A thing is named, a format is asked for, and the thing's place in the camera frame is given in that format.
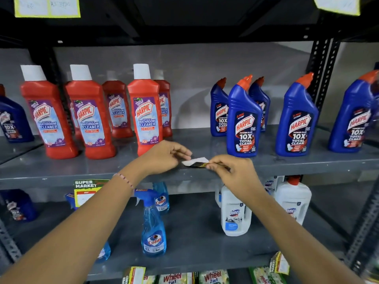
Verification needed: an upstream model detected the row of blue cleaner bottles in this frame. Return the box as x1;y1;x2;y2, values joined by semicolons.
210;62;379;158

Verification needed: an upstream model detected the white cleaner bottle red cap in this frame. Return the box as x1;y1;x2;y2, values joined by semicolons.
274;176;312;226

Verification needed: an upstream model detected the person's left hand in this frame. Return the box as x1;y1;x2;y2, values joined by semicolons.
130;140;193;182

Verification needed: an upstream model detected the green detergent packet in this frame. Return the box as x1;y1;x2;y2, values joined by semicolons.
248;266;287;284
199;269;230;284
143;272;196;284

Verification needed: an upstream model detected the person's right forearm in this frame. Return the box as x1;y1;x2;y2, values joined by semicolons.
247;188;366;284

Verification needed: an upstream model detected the dark blue cleaner pouch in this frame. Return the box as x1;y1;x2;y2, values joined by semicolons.
0;189;38;222

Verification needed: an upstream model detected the grey metal shelf rack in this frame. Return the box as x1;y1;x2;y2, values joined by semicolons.
0;0;379;284

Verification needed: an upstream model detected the blue toilet cleaner bottle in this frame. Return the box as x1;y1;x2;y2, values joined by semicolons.
0;84;35;143

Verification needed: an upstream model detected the green yellow shelf price tag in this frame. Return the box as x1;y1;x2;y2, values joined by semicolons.
74;179;110;208

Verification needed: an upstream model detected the white shelf price label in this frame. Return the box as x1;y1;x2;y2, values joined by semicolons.
181;157;231;171

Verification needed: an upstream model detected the person's right hand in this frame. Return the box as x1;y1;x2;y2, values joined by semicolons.
205;154;263;202

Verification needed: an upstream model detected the beaded wrist bracelet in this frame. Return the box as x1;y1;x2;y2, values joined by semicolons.
113;173;135;190

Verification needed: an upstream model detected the yellow bordered paper sign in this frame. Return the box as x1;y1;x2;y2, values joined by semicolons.
14;0;81;18
313;0;361;16

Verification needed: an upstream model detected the blue glass cleaner spray bottle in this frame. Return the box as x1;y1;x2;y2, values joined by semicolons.
153;182;170;215
134;189;167;258
65;193;112;262

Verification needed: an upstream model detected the row of red cleaner bottles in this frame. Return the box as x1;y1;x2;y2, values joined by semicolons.
20;64;173;160

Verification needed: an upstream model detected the person's left forearm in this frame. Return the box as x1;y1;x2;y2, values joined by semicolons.
0;170;140;284

